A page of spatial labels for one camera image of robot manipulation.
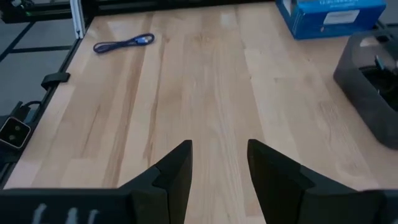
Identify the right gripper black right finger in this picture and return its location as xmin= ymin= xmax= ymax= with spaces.
xmin=247 ymin=139 xmax=398 ymax=224

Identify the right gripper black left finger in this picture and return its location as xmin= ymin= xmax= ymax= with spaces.
xmin=0 ymin=139 xmax=193 ymax=224

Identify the translucent grey plastic bin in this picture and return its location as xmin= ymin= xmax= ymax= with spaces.
xmin=333 ymin=27 xmax=398 ymax=150

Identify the black edge clip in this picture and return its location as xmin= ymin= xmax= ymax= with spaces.
xmin=40 ymin=72 xmax=72 ymax=91

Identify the blue cardboard box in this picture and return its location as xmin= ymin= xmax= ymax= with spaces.
xmin=275 ymin=0 xmax=387 ymax=40

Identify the black camera with white rim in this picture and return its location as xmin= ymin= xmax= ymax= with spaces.
xmin=0 ymin=116 xmax=32 ymax=150

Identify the black camera cable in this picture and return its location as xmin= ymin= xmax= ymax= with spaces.
xmin=12 ymin=100 xmax=43 ymax=126

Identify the blue USB cable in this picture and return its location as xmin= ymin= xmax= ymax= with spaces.
xmin=93 ymin=33 xmax=155 ymax=54

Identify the silver aluminium bracket bar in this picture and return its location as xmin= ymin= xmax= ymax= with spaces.
xmin=69 ymin=0 xmax=86 ymax=40

